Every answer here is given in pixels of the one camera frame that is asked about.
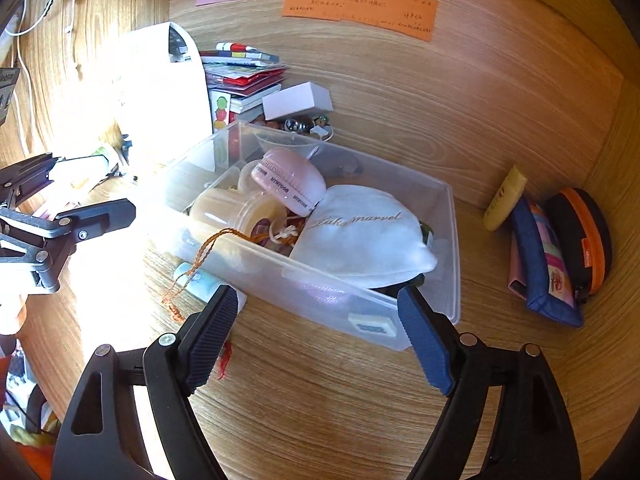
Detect orange braided cord charm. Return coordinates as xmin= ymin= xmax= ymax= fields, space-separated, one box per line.
xmin=160 ymin=228 xmax=253 ymax=323

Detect light blue small bottle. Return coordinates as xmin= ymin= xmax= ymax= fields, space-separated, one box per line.
xmin=172 ymin=262 xmax=227 ymax=302

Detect cream plastic lidded jar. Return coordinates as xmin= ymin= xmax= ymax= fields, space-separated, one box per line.
xmin=189 ymin=188 xmax=288 ymax=237

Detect small blue box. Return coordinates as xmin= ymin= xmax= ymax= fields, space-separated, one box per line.
xmin=347 ymin=313 xmax=397 ymax=338

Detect pink round compact case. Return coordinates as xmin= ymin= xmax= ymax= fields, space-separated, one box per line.
xmin=250 ymin=148 xmax=326 ymax=218

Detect white drawstring cloth bag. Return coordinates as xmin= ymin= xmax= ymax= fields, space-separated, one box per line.
xmin=290 ymin=184 xmax=437 ymax=289

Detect blue fabric pouch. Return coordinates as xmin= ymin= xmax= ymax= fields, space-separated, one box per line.
xmin=511 ymin=196 xmax=584 ymax=327

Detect clear plastic bowl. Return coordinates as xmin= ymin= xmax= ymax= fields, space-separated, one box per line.
xmin=254 ymin=129 xmax=320 ymax=159

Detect black orange round case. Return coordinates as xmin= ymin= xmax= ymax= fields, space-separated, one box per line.
xmin=544 ymin=186 xmax=613 ymax=304

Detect clear plastic storage box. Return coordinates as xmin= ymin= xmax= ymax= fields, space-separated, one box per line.
xmin=158 ymin=122 xmax=460 ymax=350

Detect stack of books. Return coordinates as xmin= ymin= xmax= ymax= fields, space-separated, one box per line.
xmin=198 ymin=42 xmax=288 ymax=122

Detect small white box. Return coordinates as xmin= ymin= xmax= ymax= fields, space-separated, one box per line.
xmin=262 ymin=81 xmax=333 ymax=120

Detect yellow lotion tube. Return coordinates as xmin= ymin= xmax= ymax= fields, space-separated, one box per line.
xmin=483 ymin=165 xmax=528 ymax=232

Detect orange sticky note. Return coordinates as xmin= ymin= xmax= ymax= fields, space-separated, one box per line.
xmin=282 ymin=0 xmax=438 ymax=41

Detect white charging cable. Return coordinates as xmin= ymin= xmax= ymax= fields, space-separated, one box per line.
xmin=4 ymin=0 xmax=82 ymax=151

